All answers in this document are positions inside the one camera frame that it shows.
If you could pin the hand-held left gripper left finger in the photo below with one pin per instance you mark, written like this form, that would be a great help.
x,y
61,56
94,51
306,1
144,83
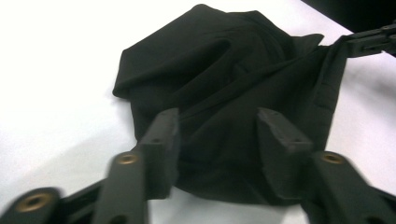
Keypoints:
x,y
162,155

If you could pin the black pants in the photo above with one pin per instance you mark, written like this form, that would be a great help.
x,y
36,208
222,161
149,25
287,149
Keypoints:
x,y
218,77

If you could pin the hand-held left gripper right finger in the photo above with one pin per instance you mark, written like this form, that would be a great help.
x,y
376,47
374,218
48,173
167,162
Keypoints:
x,y
283,161

